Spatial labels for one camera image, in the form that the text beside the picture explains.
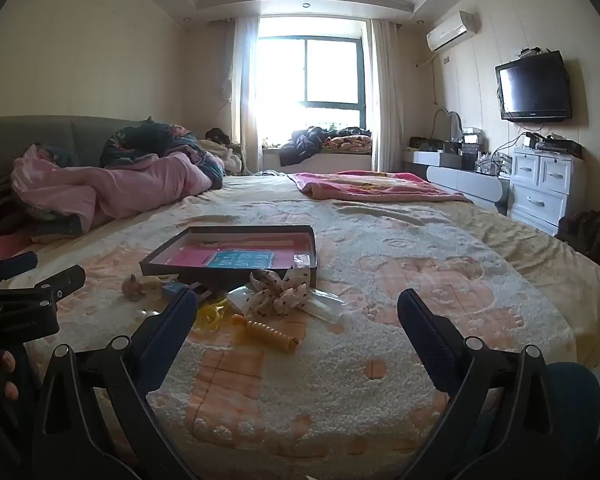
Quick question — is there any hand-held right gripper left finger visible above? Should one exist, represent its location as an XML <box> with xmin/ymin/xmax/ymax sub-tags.
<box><xmin>32</xmin><ymin>287</ymin><xmax>201</xmax><ymax>480</ymax></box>

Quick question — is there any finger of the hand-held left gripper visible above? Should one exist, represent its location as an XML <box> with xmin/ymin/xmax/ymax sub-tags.
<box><xmin>0</xmin><ymin>265</ymin><xmax>87</xmax><ymax>311</ymax></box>
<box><xmin>0</xmin><ymin>252</ymin><xmax>38</xmax><ymax>291</ymax></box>

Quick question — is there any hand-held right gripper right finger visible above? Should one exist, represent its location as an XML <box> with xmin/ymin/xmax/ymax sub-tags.
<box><xmin>396</xmin><ymin>287</ymin><xmax>563</xmax><ymax>480</ymax></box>

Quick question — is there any dark shallow box pink inside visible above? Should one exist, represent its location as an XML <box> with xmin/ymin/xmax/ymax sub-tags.
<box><xmin>139</xmin><ymin>225</ymin><xmax>318</xmax><ymax>293</ymax></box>

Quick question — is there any white dotted fabric scrunchie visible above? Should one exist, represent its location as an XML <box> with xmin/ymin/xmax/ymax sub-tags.
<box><xmin>250</xmin><ymin>266</ymin><xmax>312</xmax><ymax>317</ymax></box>

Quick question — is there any person's left hand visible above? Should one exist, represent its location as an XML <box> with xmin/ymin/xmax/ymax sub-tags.
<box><xmin>0</xmin><ymin>349</ymin><xmax>22</xmax><ymax>402</ymax></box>

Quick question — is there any small blue box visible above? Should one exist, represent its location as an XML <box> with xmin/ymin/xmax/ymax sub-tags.
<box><xmin>162</xmin><ymin>282</ymin><xmax>191</xmax><ymax>302</ymax></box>

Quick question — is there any blue printed card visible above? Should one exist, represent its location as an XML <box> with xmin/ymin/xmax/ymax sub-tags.
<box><xmin>206</xmin><ymin>250</ymin><xmax>276</xmax><ymax>270</ymax></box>

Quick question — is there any grey padded headboard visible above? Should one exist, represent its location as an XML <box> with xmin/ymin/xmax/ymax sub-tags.
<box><xmin>0</xmin><ymin>116</ymin><xmax>148</xmax><ymax>186</ymax></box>

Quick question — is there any pink quilt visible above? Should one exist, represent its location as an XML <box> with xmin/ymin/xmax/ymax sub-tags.
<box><xmin>11</xmin><ymin>144</ymin><xmax>216</xmax><ymax>233</ymax></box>

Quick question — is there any pink patterned blanket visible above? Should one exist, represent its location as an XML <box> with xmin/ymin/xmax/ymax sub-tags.
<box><xmin>286</xmin><ymin>171</ymin><xmax>473</xmax><ymax>204</ymax></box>

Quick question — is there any white grey dressing table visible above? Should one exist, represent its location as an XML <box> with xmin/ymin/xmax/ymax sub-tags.
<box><xmin>402</xmin><ymin>149</ymin><xmax>511</xmax><ymax>216</ymax></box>

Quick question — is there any person's blue trouser leg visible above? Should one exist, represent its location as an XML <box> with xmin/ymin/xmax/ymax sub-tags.
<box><xmin>545</xmin><ymin>362</ymin><xmax>600</xmax><ymax>480</ymax></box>

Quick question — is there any beige cloth pile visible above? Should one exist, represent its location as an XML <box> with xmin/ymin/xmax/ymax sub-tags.
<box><xmin>200</xmin><ymin>139</ymin><xmax>243</xmax><ymax>177</ymax></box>

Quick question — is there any dark floral quilt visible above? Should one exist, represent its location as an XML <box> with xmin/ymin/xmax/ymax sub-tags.
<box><xmin>100</xmin><ymin>117</ymin><xmax>226</xmax><ymax>191</ymax></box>

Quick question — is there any white window seat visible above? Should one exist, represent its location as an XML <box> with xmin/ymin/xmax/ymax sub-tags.
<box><xmin>262</xmin><ymin>147</ymin><xmax>373</xmax><ymax>173</ymax></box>

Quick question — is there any dark bag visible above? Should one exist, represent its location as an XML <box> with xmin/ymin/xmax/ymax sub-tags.
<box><xmin>555</xmin><ymin>210</ymin><xmax>600</xmax><ymax>277</ymax></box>

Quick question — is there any white drawer cabinet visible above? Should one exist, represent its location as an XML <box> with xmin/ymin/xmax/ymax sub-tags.
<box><xmin>507</xmin><ymin>146</ymin><xmax>585</xmax><ymax>236</ymax></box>

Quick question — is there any floral blanket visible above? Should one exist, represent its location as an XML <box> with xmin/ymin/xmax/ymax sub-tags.
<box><xmin>324</xmin><ymin>127</ymin><xmax>373</xmax><ymax>153</ymax></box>

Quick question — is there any dressing table mirror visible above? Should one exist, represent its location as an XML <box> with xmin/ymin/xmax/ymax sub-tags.
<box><xmin>432</xmin><ymin>108</ymin><xmax>464</xmax><ymax>143</ymax></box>

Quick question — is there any black set-top box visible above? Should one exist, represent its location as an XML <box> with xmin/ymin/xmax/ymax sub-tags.
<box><xmin>525</xmin><ymin>132</ymin><xmax>583</xmax><ymax>158</ymax></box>

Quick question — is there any white sheer curtain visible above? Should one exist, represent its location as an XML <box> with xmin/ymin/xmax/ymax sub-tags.
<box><xmin>370</xmin><ymin>19</ymin><xmax>406</xmax><ymax>173</ymax></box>
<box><xmin>230</xmin><ymin>16</ymin><xmax>262</xmax><ymax>173</ymax></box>

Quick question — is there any window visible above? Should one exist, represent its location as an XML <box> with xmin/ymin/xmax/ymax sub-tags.
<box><xmin>256</xmin><ymin>35</ymin><xmax>366</xmax><ymax>133</ymax></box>

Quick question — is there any white air conditioner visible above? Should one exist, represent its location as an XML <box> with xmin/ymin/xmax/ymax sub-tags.
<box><xmin>426</xmin><ymin>10</ymin><xmax>482</xmax><ymax>53</ymax></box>

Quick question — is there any black wall television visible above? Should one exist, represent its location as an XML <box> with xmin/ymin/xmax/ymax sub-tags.
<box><xmin>495</xmin><ymin>50</ymin><xmax>573</xmax><ymax>123</ymax></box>

